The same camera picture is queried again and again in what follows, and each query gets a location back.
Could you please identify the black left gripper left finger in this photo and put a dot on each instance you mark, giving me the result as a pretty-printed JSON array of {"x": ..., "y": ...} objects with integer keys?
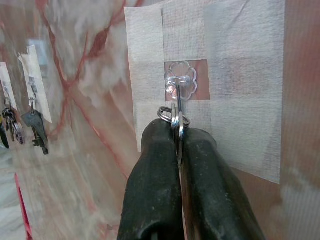
[{"x": 152, "y": 187}]

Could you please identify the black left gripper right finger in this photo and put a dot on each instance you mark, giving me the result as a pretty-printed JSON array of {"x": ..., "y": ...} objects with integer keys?
[{"x": 212, "y": 195}]

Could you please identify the clear flower adhesive hook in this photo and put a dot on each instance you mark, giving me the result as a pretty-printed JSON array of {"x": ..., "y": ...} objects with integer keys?
[{"x": 175, "y": 81}]

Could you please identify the dark flat keys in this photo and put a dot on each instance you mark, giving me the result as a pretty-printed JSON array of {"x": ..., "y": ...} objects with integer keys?
[{"x": 37, "y": 127}]

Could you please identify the marble pattern board red edge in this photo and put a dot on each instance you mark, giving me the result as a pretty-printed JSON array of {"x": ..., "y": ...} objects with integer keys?
[{"x": 87, "y": 175}]

